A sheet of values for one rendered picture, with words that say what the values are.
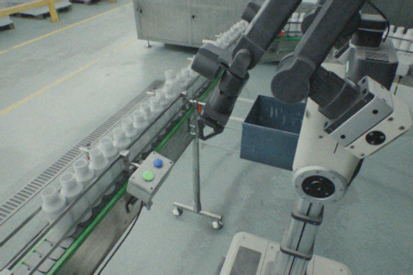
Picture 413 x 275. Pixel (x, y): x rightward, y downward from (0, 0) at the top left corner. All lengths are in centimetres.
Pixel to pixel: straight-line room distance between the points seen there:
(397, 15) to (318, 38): 563
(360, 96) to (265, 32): 22
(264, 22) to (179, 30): 422
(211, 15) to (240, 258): 352
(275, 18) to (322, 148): 42
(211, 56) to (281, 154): 89
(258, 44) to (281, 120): 114
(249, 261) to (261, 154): 59
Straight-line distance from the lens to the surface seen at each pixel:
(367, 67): 78
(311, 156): 91
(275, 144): 144
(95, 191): 98
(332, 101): 63
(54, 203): 88
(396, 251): 238
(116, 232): 111
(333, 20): 60
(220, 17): 448
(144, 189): 89
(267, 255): 176
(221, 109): 70
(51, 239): 99
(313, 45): 61
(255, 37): 61
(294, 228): 123
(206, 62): 67
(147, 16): 502
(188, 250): 206
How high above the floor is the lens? 173
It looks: 36 degrees down
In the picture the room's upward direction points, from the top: straight up
